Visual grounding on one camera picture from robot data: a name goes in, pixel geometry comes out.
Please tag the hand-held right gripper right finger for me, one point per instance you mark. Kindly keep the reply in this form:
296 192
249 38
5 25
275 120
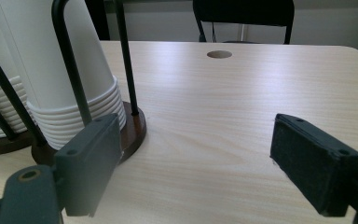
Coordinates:
317 168

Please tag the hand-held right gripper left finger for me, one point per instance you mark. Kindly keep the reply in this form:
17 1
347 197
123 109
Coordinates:
87 168

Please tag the black folding chair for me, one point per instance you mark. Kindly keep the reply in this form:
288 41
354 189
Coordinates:
245 12

